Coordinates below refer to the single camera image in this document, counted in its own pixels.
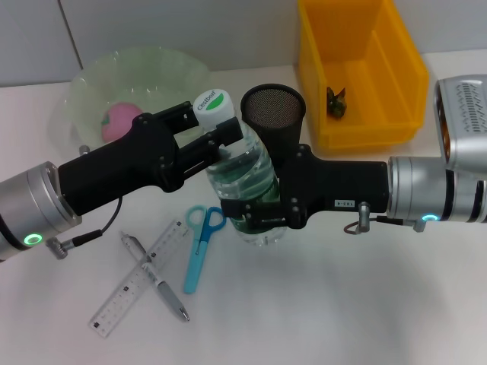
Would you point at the pink toy peach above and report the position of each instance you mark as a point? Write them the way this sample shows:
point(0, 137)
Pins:
point(118, 121)

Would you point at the grey clear ballpoint pen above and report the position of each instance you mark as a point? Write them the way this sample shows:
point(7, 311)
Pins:
point(171, 300)

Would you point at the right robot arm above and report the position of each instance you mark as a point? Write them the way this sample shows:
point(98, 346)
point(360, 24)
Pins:
point(437, 190)

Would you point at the clear green-label water bottle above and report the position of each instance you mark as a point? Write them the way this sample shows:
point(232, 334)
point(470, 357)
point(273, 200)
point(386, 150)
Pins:
point(243, 163)

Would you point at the black mesh pen cup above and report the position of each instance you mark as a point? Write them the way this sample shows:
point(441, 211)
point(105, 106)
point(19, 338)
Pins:
point(274, 110)

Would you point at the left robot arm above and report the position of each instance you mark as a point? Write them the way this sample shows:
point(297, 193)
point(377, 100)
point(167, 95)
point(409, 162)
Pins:
point(34, 201)

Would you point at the silver left gripper connector post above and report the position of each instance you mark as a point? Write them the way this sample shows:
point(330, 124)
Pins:
point(84, 149)

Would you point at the clear plastic ruler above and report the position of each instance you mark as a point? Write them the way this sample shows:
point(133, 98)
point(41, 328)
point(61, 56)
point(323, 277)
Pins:
point(114, 308)

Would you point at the blue scissors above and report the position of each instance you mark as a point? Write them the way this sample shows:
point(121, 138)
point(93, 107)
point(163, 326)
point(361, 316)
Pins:
point(194, 273)

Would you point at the silver gripper connector post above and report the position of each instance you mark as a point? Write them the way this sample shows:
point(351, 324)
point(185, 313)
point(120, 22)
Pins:
point(364, 216)
point(84, 149)

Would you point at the yellow plastic bin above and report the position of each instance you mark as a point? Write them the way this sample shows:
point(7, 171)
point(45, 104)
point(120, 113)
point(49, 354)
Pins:
point(335, 38)

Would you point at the silver right gripper connector post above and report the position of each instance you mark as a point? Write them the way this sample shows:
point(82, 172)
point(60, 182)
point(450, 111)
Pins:
point(364, 216)

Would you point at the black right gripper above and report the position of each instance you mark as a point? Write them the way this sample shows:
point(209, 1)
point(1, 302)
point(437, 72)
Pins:
point(342, 186)

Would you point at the green plastic wrapper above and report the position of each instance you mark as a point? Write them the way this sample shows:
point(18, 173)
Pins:
point(336, 102)

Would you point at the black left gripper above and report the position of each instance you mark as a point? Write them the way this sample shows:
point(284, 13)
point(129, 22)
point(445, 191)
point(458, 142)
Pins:
point(125, 163)

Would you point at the translucent green fruit bowl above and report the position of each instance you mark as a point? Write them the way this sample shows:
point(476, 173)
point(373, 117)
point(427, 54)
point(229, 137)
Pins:
point(152, 72)

